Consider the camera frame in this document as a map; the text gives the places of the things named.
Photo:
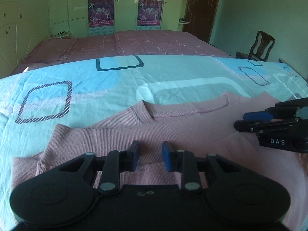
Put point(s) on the pink long-sleeved sweater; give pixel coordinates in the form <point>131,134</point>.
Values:
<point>187,130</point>

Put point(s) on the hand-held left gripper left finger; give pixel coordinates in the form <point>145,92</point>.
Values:
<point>134,157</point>

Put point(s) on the blue patterned blanket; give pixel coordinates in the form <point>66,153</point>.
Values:
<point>96,81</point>

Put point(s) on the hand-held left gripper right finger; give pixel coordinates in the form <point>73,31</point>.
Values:
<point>167,157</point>

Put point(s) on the pink checked bed sheet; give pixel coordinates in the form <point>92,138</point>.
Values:
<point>149,44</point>

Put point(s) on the cream bed headboard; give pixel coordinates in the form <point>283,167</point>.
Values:
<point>14,33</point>

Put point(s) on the wooden chair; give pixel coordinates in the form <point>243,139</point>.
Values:
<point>262,44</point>

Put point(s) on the cream wardrobe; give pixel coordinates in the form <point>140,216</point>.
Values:
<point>127,4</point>

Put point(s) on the corner shelf unit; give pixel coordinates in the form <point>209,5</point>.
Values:
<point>184,9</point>

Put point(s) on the wall poster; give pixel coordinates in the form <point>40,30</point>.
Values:
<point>101,16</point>
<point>150,14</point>

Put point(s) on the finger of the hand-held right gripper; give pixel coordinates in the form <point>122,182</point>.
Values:
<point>247,126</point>
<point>256,116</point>

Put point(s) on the brown wooden door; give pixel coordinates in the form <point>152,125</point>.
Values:
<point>203,9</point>

